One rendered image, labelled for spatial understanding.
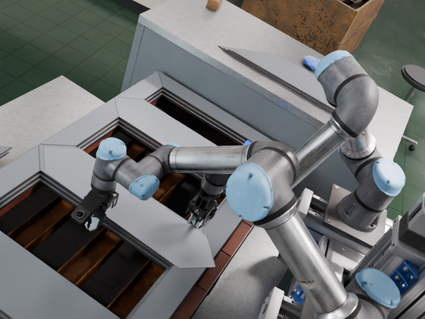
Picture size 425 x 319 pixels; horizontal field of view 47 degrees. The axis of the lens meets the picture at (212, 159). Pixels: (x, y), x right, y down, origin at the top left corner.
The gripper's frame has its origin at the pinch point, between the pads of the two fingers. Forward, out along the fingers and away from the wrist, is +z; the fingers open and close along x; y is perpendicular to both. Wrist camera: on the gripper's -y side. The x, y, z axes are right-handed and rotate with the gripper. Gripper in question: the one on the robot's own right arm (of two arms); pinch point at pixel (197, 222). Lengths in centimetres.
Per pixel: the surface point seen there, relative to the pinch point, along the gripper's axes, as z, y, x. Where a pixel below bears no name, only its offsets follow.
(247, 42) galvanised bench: -18, -100, -35
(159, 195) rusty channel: 18.2, -17.6, -22.6
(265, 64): -21, -86, -20
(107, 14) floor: 87, -223, -194
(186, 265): 0.5, 17.5, 6.4
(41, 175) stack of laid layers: 2, 20, -52
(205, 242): 0.6, 5.0, 6.6
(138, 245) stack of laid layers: 3.4, 19.8, -10.5
